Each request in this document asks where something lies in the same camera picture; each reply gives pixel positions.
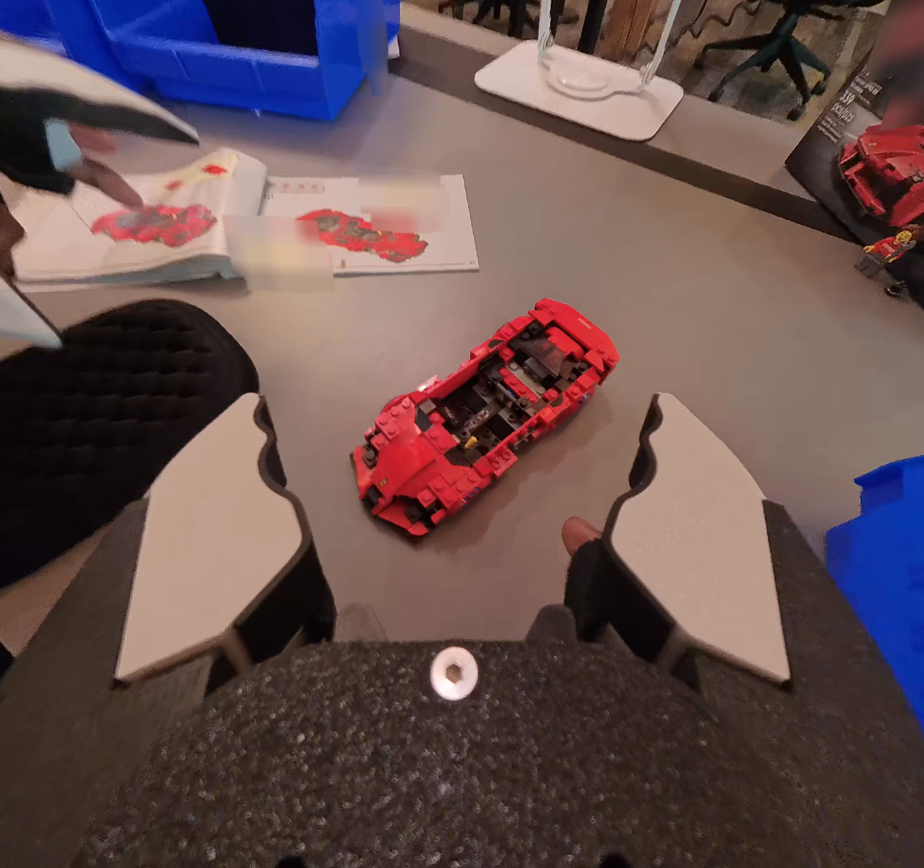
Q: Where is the person's right hand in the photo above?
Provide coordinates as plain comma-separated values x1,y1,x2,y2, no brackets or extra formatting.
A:
562,516,630,643

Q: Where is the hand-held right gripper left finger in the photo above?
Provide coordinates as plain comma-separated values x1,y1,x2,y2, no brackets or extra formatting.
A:
114,392,337,685

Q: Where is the white clear desk stand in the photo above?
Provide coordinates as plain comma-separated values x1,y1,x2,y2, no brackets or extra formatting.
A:
474,0,705,142

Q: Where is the person's left hand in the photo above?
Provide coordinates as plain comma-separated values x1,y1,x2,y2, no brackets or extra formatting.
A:
0,89,145,279

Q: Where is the dark lego box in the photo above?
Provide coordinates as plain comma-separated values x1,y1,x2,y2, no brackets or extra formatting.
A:
785,0,924,248

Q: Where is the lego instruction booklet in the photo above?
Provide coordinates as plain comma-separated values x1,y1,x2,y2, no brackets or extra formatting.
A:
11,148,480,289

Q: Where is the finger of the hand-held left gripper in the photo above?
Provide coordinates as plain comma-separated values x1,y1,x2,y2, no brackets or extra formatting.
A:
0,38,200,145
0,270,64,361

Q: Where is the red lego car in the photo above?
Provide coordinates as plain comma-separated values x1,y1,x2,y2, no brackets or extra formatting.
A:
350,298,622,538

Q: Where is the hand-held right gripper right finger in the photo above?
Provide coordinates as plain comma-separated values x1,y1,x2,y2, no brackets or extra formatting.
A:
606,392,792,690

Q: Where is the lego minifigure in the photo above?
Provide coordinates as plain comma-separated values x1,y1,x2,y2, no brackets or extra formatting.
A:
855,228,920,279

